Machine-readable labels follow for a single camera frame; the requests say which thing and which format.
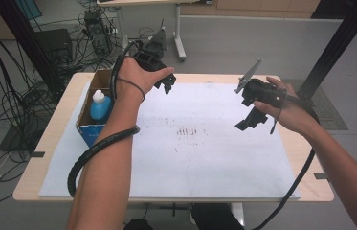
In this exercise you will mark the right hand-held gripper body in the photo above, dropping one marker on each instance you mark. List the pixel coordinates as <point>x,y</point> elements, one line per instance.
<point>260,92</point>

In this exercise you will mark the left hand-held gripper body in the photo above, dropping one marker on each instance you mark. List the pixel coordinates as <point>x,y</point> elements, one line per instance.
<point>150,59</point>

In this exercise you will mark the blue bottle with white cap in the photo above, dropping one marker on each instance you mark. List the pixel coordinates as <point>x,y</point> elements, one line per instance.
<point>100,108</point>

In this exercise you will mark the blue cardboard box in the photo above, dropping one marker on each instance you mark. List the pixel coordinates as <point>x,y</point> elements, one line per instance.
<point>86,134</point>

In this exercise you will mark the person's left hand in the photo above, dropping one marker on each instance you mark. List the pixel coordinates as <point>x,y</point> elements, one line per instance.
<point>134,80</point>

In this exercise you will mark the person's right hand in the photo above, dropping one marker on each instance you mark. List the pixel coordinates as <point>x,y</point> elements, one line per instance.
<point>294,115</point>

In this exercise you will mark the white desk with legs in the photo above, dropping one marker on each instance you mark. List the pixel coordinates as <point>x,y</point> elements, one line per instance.
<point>179,32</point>

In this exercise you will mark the black computer tower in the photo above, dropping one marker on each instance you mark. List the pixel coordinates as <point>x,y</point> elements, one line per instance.
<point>98,32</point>

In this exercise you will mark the white paper mat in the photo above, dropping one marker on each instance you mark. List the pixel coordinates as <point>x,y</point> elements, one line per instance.
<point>198,166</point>

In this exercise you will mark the wooden cabinet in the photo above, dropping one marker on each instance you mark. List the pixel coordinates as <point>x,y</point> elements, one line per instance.
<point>249,8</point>

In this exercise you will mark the black table edge clip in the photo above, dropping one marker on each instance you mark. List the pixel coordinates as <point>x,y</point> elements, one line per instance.
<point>37,154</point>
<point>320,176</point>

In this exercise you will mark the white table leg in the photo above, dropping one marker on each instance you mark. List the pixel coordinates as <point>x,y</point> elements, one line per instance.
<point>237,212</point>

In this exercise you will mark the black equipment box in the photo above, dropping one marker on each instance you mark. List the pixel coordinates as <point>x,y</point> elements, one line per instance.
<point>55,43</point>

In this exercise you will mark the person's dark trouser leg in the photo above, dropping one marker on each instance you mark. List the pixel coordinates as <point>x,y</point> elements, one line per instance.
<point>214,218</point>
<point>138,225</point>

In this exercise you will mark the black floor plate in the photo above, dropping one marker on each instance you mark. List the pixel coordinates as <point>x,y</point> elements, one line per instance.
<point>13,139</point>

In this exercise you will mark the black metal frame post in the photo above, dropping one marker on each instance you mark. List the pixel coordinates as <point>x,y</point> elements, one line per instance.
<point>29,41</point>
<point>335,48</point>

